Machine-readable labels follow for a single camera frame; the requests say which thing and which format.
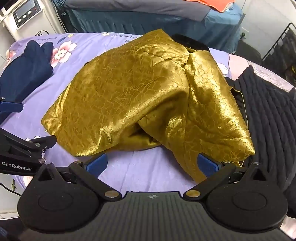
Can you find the golden jacket with black lining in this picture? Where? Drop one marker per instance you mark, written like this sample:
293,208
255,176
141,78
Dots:
138,92

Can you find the grey blanket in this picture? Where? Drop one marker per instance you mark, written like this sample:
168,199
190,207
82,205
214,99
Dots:
138,7

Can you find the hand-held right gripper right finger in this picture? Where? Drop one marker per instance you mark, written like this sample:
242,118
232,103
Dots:
207,165

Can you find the orange cloth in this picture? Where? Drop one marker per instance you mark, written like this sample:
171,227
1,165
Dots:
215,4

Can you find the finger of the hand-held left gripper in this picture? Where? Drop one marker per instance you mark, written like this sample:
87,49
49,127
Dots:
34,144
11,107

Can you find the white machine with control panel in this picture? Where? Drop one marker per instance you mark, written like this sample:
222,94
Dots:
27,20

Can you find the purple floral bed sheet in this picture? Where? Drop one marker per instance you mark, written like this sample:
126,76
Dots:
138,169

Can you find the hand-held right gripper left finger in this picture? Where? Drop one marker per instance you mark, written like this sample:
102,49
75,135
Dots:
97,164

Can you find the bed with teal skirt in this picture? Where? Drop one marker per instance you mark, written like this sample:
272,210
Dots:
150,25

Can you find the black quilted garment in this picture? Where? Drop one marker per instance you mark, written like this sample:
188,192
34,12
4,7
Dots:
266,115

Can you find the navy blue garment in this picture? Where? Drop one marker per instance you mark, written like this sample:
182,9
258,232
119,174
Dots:
23,69

